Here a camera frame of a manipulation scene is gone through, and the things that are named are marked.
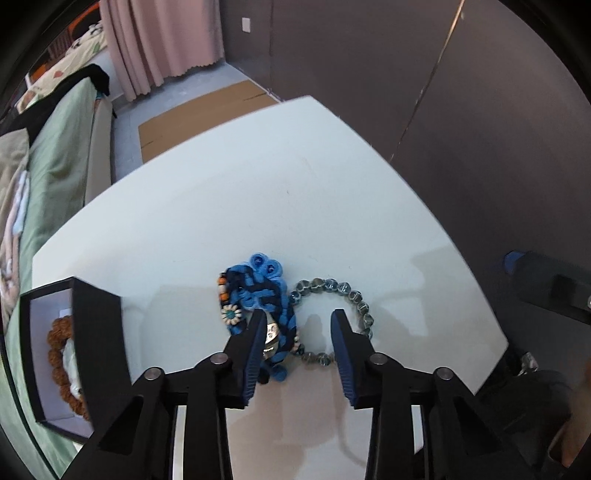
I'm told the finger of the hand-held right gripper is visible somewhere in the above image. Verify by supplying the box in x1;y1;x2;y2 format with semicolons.
503;249;591;325

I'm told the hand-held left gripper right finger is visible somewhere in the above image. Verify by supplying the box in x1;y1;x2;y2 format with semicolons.
330;308;539;480

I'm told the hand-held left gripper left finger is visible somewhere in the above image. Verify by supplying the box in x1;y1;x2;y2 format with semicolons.
60;310;269;480

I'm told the grey bead bracelet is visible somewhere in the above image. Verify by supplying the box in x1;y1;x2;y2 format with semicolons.
290;277;376;366

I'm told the blue braided bracelet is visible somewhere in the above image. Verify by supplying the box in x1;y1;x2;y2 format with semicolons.
217;251;301;384

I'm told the black cardboard box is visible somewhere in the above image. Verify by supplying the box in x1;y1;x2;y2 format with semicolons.
18;276;132;446

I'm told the brown bead bracelet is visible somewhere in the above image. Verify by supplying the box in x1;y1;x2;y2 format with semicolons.
46;315;93;423

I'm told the person's right hand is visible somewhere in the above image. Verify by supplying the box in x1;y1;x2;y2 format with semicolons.
560;364;591;468

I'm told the silver pendant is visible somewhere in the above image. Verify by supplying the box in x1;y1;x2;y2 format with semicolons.
262;320;283;358

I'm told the white low table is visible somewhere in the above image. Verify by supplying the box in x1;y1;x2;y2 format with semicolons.
31;95;509;480

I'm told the flat cardboard sheet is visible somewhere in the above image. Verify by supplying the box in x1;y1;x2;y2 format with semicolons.
139;79;280;164

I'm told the white pink cloth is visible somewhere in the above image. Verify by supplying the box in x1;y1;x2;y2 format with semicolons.
0;171;31;305

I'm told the bed with green sheet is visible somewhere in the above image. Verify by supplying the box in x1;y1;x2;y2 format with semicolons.
0;76;115;480

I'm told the black cloth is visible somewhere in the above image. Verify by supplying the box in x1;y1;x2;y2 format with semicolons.
0;64;112;139

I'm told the pink curtain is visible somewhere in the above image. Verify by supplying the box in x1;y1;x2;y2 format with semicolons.
99;0;227;100

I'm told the patterned bedspread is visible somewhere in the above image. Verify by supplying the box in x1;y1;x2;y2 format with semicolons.
16;30;109;112

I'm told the flower charm bead bracelet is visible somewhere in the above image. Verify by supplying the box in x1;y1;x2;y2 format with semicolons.
217;272;245;326

